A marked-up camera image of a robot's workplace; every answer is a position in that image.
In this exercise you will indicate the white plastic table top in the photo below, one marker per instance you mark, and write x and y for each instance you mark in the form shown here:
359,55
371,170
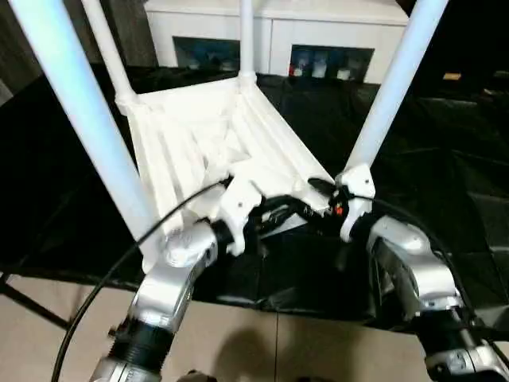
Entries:
191,119

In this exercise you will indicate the white plastic table leg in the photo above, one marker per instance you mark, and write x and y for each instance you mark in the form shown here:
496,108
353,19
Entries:
87,99
107,47
246,40
393,79

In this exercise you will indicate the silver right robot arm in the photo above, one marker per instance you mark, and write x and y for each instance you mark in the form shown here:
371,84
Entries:
409,254

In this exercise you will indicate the black plastic cover mat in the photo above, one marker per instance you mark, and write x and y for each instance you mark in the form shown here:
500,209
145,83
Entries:
437,139

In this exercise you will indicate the white sideboard with glass doors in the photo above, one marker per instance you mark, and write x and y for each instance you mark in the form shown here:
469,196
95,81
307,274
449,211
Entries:
318,32

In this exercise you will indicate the dark robot body part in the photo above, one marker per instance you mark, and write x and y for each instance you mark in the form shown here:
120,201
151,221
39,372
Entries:
196,376

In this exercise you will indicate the small tan box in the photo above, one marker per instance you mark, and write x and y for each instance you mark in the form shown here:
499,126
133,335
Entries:
452,76

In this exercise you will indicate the black tripod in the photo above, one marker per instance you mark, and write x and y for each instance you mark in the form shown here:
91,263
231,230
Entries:
32,304

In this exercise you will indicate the grey curtain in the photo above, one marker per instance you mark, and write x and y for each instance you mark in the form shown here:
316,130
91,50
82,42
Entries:
16,59

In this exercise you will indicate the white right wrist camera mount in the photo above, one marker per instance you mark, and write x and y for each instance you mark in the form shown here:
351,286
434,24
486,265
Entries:
358,183

